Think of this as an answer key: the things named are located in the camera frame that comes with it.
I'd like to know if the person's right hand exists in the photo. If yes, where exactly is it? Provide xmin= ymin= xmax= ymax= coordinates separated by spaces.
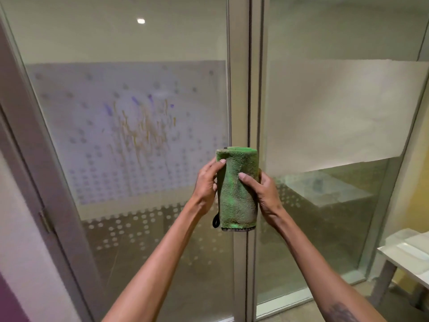
xmin=238 ymin=169 xmax=286 ymax=229

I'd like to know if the person's left hand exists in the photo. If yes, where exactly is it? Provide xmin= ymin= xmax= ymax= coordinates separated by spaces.
xmin=190 ymin=158 xmax=227 ymax=217

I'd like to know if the green microfibre cloth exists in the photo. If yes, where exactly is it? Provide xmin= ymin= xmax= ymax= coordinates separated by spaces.
xmin=212 ymin=146 xmax=261 ymax=232

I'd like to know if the person's right forearm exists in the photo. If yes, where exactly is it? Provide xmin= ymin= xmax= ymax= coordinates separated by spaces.
xmin=268 ymin=211 xmax=388 ymax=322

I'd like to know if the person's left forearm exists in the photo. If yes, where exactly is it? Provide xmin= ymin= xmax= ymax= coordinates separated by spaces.
xmin=102 ymin=197 xmax=215 ymax=322

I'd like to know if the white table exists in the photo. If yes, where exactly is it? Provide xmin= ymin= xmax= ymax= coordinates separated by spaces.
xmin=368 ymin=228 xmax=429 ymax=309

